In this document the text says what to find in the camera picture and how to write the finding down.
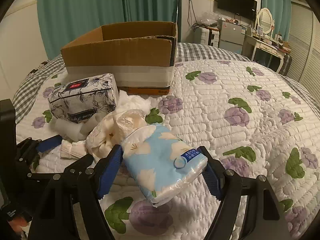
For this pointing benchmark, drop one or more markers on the clear plastic bag on suitcase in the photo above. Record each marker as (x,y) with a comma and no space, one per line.
(210,19)

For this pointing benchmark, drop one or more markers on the white louvred wardrobe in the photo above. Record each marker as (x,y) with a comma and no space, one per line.
(304,43)

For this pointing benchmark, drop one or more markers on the green curtain by wardrobe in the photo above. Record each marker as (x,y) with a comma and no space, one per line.
(281,13)

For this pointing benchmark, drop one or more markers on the black white floral tissue box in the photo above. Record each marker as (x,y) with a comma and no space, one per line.
(78,100)

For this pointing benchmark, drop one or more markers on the large green curtain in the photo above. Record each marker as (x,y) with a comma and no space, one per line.
(62,21)

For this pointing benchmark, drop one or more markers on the white dressing table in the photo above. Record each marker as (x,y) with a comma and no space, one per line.
(251,45)

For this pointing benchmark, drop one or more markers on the brown cardboard box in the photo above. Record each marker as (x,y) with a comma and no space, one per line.
(141,55)

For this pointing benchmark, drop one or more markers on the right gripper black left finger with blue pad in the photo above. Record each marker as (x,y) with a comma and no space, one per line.
(78,183)

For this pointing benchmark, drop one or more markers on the blue floral tissue pack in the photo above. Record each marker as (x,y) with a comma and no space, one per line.
(161,163)

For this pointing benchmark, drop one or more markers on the black wall television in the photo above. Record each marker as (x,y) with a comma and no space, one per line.
(243,8)

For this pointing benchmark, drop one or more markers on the white oval vanity mirror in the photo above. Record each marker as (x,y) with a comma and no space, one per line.
(264,21)

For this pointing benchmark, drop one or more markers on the person's hand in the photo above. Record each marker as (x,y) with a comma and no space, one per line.
(17,225)

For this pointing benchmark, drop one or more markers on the white suitcase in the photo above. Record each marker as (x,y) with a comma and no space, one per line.
(207,36)

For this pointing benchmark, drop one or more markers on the small grey refrigerator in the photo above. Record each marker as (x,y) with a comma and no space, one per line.
(231,37)

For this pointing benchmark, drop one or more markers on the checked stool beside table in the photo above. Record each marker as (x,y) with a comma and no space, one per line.
(286,65)

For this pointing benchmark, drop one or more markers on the grey checked bed sheet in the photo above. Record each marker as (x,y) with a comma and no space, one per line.
(28,90)

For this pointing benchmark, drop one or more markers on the white floral quilt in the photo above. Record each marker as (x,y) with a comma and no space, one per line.
(252,120)

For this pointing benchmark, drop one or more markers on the cream crumpled cloth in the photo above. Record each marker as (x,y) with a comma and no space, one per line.
(112,130)

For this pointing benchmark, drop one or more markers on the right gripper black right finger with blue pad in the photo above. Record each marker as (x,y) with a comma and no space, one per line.
(263,218)

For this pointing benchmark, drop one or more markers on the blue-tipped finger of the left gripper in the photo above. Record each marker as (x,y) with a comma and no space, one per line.
(48,144)

